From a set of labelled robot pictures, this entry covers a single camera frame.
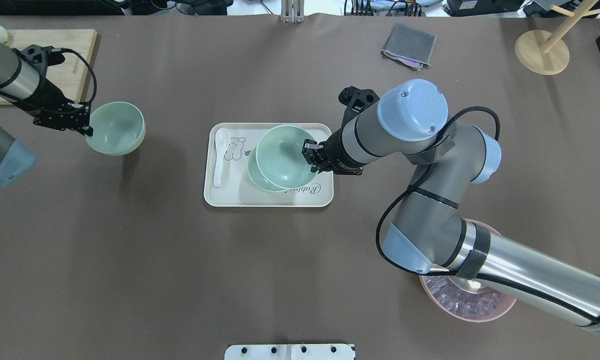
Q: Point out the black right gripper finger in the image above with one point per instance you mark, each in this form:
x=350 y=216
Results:
x=311 y=152

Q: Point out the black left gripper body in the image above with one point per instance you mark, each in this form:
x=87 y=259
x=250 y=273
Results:
x=47 y=96

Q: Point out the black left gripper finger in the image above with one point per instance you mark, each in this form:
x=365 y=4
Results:
x=86 y=131

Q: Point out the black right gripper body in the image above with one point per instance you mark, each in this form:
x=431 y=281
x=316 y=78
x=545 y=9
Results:
x=334 y=151

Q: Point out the green bowl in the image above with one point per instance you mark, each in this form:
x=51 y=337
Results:
x=118 y=129
x=279 y=157
x=257 y=177

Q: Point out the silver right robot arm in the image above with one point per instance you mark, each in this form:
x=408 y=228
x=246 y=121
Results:
x=426 y=236

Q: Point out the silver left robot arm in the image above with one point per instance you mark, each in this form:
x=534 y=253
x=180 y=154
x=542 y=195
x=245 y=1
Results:
x=24 y=84

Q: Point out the wooden cutting board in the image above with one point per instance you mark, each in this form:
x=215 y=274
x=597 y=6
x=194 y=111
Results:
x=70 y=76

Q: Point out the green bowl on tray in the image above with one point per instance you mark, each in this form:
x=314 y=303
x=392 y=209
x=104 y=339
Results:
x=257 y=177

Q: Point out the cream rabbit serving tray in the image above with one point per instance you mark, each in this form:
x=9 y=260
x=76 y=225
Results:
x=237 y=188

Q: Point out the white ceramic spoon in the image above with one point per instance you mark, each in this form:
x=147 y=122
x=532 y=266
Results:
x=221 y=143

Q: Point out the grey and purple cloths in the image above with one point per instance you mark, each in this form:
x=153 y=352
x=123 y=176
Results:
x=410 y=46

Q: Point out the clear ice cubes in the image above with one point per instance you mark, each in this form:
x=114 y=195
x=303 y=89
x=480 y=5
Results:
x=464 y=297

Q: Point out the wooden cup tree stand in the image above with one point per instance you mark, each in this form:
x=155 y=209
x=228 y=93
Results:
x=544 y=52

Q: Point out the aluminium frame post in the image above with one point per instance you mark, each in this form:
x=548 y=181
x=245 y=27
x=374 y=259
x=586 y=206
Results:
x=292 y=11

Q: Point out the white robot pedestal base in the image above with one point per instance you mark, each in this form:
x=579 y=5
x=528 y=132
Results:
x=298 y=351

